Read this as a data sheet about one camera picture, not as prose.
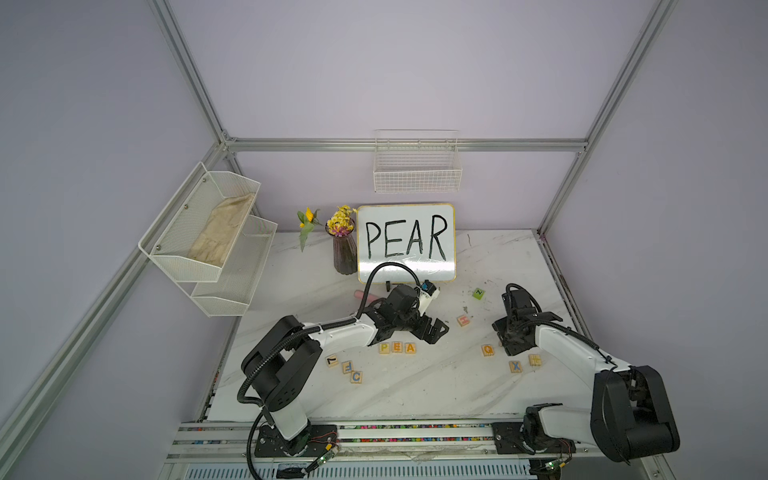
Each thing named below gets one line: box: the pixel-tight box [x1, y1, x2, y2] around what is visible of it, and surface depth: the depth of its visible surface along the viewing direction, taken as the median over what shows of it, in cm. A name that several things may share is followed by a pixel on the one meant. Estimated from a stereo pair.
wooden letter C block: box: [350, 370, 363, 384], surface depth 84 cm
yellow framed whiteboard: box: [357, 204, 457, 284], surface depth 103 cm
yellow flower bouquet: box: [327, 205, 358, 237], surface depth 92 cm
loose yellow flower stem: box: [297, 207, 323, 252], surface depth 92 cm
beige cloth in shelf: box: [188, 193, 255, 267], surface depth 81 cm
